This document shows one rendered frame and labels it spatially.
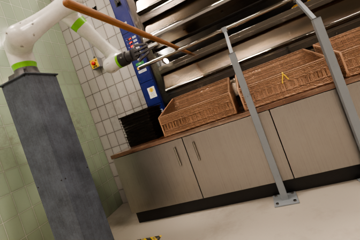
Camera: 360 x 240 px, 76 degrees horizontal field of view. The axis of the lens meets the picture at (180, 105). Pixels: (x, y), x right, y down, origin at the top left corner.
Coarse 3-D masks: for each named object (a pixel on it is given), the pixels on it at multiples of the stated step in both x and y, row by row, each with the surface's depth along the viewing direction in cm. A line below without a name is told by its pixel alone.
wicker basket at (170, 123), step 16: (224, 80) 199; (192, 96) 208; (208, 96) 202; (224, 96) 155; (176, 112) 165; (192, 112) 163; (208, 112) 159; (224, 112) 156; (176, 128) 167; (192, 128) 164
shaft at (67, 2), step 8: (64, 0) 73; (72, 0) 75; (72, 8) 76; (80, 8) 78; (88, 8) 82; (96, 16) 87; (104, 16) 91; (112, 24) 98; (120, 24) 101; (128, 24) 109; (136, 32) 116; (144, 32) 123; (152, 40) 137; (160, 40) 144; (176, 48) 176
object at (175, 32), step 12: (228, 0) 181; (240, 0) 185; (252, 0) 189; (204, 12) 188; (216, 12) 192; (228, 12) 197; (180, 24) 195; (192, 24) 199; (204, 24) 204; (156, 36) 202; (168, 36) 208; (180, 36) 214; (156, 48) 223
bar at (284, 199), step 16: (288, 0) 149; (256, 16) 156; (224, 32) 162; (320, 32) 126; (144, 64) 183; (336, 64) 125; (240, 80) 141; (336, 80) 126; (256, 112) 140; (352, 112) 125; (256, 128) 141; (352, 128) 126; (272, 160) 139; (288, 192) 147
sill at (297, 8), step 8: (312, 0) 177; (320, 0) 175; (296, 8) 181; (280, 16) 185; (256, 24) 191; (264, 24) 189; (240, 32) 195; (248, 32) 193; (224, 40) 199; (208, 48) 204; (184, 56) 211; (192, 56) 209; (168, 64) 217
